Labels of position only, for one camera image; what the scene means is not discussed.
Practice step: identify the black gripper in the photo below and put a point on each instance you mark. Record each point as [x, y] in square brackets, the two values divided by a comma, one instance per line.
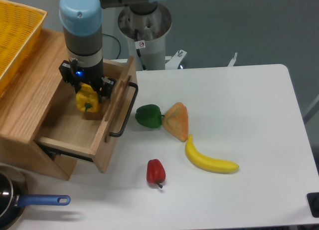
[72, 73]

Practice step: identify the yellow bell pepper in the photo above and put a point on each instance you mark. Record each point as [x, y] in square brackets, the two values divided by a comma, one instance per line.
[87, 100]

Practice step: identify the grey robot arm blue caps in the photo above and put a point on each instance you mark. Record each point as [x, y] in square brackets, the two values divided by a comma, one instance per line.
[82, 26]

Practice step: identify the open wooden top drawer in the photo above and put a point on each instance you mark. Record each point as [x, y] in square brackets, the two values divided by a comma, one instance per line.
[69, 133]

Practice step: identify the wooden drawer cabinet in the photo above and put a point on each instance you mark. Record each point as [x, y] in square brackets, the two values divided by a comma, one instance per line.
[26, 102]

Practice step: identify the green bell pepper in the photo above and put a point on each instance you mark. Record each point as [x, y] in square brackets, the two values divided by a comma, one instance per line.
[149, 116]

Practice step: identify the red bell pepper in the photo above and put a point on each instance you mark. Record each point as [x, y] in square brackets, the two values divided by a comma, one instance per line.
[155, 173]

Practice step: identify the yellow plastic basket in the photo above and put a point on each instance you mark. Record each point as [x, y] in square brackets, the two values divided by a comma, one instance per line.
[20, 26]

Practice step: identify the orange croissant pastry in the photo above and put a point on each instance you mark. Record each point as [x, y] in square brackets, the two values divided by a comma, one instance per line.
[175, 121]

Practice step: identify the yellow banana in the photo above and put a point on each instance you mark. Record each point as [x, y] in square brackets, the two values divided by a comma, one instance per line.
[208, 163]

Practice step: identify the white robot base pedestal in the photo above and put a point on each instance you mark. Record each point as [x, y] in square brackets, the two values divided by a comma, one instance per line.
[145, 27]

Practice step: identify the black frying pan blue handle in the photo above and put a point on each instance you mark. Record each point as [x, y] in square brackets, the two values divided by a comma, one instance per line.
[14, 197]

